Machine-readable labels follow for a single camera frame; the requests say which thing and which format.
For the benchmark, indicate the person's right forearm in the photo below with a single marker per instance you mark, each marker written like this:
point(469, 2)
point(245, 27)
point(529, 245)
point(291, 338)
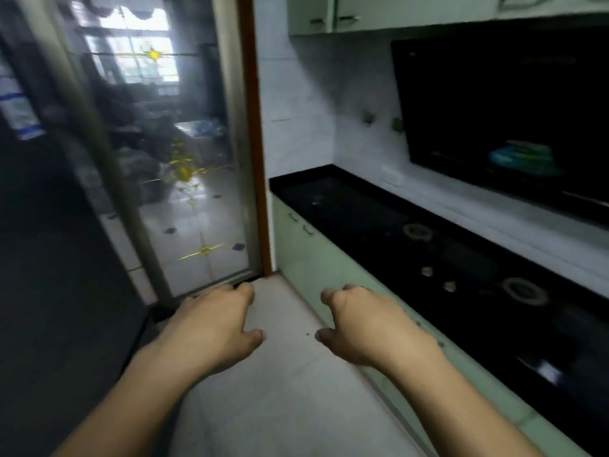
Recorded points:
point(456, 409)

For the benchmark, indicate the wall hook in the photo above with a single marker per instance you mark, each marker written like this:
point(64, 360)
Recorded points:
point(368, 119)
point(397, 124)

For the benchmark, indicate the green upper cabinet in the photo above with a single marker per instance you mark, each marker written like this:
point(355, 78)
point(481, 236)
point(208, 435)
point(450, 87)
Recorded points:
point(428, 11)

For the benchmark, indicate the black glass gas stove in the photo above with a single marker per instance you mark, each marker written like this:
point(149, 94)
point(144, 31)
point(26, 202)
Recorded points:
point(476, 280)

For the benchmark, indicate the brown wooden door frame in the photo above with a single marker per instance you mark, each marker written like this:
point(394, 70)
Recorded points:
point(256, 133)

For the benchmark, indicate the round stove burner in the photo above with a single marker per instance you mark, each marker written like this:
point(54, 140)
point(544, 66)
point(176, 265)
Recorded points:
point(525, 290)
point(417, 231)

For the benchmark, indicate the stove control knob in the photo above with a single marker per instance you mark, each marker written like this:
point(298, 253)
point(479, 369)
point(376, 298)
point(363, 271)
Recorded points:
point(449, 286)
point(427, 271)

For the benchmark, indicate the person's left forearm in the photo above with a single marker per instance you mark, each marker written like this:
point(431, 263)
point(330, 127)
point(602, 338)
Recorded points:
point(121, 404)

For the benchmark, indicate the green cabinet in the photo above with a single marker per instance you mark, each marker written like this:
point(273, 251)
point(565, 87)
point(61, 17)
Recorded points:
point(428, 11)
point(333, 276)

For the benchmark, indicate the person's left thumb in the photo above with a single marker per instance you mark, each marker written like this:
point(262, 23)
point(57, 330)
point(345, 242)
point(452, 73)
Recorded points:
point(250, 338)

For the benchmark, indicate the person's right hand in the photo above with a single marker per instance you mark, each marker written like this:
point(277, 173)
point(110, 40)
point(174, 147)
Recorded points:
point(376, 328)

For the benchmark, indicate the person's left hand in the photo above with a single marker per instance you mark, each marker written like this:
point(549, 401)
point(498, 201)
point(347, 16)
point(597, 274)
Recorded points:
point(209, 333)

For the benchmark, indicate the glass sliding door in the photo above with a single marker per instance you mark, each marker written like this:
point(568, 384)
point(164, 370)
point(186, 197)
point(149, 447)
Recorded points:
point(157, 147)

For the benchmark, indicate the person's right thumb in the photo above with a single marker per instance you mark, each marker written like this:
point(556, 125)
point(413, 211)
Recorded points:
point(329, 338)

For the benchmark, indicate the green lower cabinet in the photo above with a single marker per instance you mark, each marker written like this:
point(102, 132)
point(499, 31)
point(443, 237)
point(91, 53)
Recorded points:
point(333, 276)

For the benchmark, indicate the black range hood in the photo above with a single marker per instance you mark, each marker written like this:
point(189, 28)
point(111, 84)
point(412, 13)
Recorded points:
point(504, 109)

